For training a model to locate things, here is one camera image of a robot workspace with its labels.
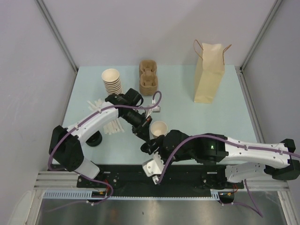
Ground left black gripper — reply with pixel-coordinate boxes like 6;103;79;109
121;109;152;143

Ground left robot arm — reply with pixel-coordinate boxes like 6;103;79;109
48;89;152;188

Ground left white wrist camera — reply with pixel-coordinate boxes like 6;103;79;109
146;99;161;116

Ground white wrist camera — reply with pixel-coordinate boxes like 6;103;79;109
142;153;172;185
146;99;161;116

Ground stack of paper cups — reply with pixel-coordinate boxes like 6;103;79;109
101;68;123;95

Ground stack of black lids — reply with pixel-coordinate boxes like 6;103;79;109
86;131;103;147

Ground single brown paper cup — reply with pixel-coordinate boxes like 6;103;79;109
150;121;168;138

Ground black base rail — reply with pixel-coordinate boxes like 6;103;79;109
76;165;244;197

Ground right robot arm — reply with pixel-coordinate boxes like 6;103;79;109
141;130;300;188

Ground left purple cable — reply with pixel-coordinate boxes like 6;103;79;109
46;90;163;207

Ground pile of wrapped straws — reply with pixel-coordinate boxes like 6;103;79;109
87;99;125;135

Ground brown paper bag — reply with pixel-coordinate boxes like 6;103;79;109
193;40;231;104

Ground white cable duct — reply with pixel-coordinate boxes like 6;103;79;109
43;190;227;201

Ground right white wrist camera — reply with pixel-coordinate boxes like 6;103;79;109
142;153;172;185

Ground cardboard cup carrier stack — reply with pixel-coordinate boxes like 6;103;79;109
139;60;158;96

